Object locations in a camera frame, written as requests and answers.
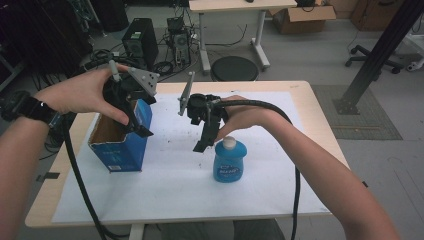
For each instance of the person's left hand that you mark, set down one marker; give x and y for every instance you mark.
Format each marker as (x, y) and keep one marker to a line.
(80, 93)

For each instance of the black wrist watch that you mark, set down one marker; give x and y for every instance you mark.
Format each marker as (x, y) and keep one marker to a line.
(30, 106)

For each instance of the blue cardboard box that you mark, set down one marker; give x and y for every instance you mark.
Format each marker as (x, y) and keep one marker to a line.
(121, 151)

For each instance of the white-legged wooden table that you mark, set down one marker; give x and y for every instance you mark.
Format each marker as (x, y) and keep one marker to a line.
(233, 5)

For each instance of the person's right hand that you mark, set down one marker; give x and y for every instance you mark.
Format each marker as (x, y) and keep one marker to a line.
(245, 115)

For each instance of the open computer case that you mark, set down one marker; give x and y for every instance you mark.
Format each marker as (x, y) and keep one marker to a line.
(180, 43)

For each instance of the blue bottle with white cap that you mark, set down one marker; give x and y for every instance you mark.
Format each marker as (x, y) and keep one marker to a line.
(230, 163)

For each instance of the black metal stand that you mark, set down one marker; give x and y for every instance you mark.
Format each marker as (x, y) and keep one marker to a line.
(376, 56)

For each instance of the black office chair base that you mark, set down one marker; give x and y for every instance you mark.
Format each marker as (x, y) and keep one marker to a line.
(363, 55)

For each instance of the white table mat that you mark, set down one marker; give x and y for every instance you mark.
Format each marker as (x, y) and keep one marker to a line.
(180, 193)

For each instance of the open cardboard box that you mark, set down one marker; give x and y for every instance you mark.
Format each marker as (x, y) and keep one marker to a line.
(301, 20)

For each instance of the black tape strip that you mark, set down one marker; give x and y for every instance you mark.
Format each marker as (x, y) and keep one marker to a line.
(48, 176)

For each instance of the closed cardboard box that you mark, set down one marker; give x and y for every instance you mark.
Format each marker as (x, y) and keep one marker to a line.
(376, 15)

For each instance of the grey floor mat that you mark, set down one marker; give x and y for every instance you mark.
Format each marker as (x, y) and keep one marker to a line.
(366, 123)

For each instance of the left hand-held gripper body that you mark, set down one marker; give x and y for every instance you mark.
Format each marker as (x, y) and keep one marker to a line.
(143, 81)

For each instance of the black computer tower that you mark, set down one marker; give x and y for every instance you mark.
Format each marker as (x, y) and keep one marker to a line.
(141, 41)

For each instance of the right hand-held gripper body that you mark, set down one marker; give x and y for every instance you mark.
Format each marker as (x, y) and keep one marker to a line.
(200, 106)

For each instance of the black round stool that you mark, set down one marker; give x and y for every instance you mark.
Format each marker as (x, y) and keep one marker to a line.
(234, 69)

